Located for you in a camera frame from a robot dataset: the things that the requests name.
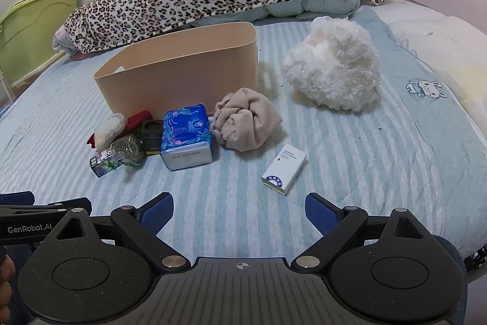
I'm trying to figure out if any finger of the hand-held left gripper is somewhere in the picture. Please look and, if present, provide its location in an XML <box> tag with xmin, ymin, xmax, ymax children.
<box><xmin>47</xmin><ymin>197</ymin><xmax>93</xmax><ymax>215</ymax></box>
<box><xmin>0</xmin><ymin>193</ymin><xmax>36</xmax><ymax>207</ymax></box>

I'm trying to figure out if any clear bag with green contents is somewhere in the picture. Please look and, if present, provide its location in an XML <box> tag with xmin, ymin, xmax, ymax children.
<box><xmin>110</xmin><ymin>132</ymin><xmax>147</xmax><ymax>168</ymax></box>

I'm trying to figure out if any small white box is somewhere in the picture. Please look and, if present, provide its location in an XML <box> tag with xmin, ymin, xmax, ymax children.
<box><xmin>261</xmin><ymin>144</ymin><xmax>307</xmax><ymax>197</ymax></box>

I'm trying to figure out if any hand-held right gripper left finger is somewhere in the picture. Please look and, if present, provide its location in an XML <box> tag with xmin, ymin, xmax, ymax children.
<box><xmin>47</xmin><ymin>192</ymin><xmax>191</xmax><ymax>271</ymax></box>

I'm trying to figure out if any white quilt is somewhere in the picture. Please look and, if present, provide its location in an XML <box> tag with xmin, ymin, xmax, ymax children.
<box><xmin>380</xmin><ymin>0</ymin><xmax>487</xmax><ymax>145</ymax></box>

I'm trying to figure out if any small white plush toy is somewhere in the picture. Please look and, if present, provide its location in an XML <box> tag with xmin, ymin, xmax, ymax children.
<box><xmin>93</xmin><ymin>113</ymin><xmax>128</xmax><ymax>152</ymax></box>

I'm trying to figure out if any red and white plush toy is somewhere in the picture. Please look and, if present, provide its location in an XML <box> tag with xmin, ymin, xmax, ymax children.
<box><xmin>87</xmin><ymin>110</ymin><xmax>153</xmax><ymax>149</ymax></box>

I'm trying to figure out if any blue striped bed sheet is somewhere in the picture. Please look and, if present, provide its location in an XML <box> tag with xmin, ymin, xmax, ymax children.
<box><xmin>0</xmin><ymin>4</ymin><xmax>487</xmax><ymax>272</ymax></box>

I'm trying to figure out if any small black box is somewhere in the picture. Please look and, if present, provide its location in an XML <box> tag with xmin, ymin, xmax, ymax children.
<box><xmin>142</xmin><ymin>119</ymin><xmax>165</xmax><ymax>156</ymax></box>

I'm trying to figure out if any light teal quilt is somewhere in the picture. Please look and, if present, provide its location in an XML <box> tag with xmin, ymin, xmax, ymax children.
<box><xmin>190</xmin><ymin>0</ymin><xmax>362</xmax><ymax>29</ymax></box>

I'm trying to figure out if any white fluffy plush item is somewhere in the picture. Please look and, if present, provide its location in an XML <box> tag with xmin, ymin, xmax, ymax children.
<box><xmin>282</xmin><ymin>16</ymin><xmax>383</xmax><ymax>113</ymax></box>

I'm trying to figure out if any small colourful box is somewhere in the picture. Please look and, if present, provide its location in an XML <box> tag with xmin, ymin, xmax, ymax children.
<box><xmin>90</xmin><ymin>149</ymin><xmax>126</xmax><ymax>178</ymax></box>

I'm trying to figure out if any green drawer cabinet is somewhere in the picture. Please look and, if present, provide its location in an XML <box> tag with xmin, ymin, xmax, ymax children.
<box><xmin>0</xmin><ymin>0</ymin><xmax>79</xmax><ymax>90</ymax></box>

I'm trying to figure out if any person's left hand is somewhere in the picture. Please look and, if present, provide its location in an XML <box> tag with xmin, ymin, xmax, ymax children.
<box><xmin>0</xmin><ymin>257</ymin><xmax>16</xmax><ymax>311</ymax></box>

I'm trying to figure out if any beige plastic storage bin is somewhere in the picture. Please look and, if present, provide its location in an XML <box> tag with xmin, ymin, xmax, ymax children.
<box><xmin>94</xmin><ymin>21</ymin><xmax>260</xmax><ymax>121</ymax></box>

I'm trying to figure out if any blue patterned soft packet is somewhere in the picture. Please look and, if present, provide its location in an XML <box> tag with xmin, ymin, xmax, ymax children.
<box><xmin>160</xmin><ymin>104</ymin><xmax>215</xmax><ymax>172</ymax></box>

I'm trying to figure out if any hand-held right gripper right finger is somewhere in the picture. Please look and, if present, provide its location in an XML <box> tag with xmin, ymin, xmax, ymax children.
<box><xmin>291</xmin><ymin>192</ymin><xmax>435</xmax><ymax>271</ymax></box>

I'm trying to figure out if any crumpled beige cloth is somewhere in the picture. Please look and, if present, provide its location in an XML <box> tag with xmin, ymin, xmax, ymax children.
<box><xmin>210</xmin><ymin>87</ymin><xmax>283</xmax><ymax>152</ymax></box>

